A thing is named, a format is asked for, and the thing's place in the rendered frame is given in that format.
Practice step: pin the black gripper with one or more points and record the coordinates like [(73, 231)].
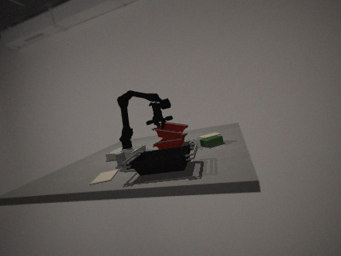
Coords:
[(162, 121)]

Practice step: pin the grey cylinder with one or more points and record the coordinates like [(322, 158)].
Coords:
[(120, 158)]

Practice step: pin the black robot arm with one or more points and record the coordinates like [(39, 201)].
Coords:
[(123, 102)]

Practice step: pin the green block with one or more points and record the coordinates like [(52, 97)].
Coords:
[(211, 141)]

